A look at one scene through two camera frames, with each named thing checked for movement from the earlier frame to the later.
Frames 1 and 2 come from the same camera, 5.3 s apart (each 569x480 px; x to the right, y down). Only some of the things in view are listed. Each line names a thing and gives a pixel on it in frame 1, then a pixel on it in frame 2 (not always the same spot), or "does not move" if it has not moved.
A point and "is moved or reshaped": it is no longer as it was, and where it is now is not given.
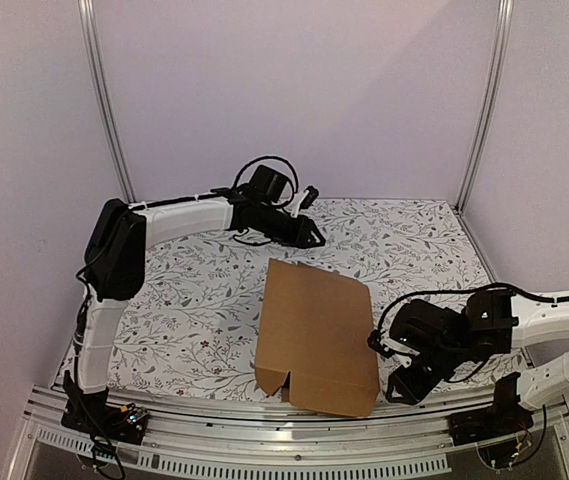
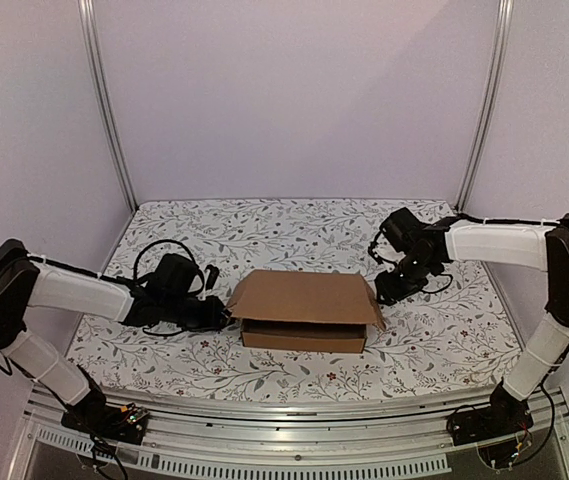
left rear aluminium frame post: [86, 14] does not move
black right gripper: [415, 375] → [397, 288]
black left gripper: [302, 233] → [212, 322]
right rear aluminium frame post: [500, 80] does not move
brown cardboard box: [316, 340] is moved or reshaped
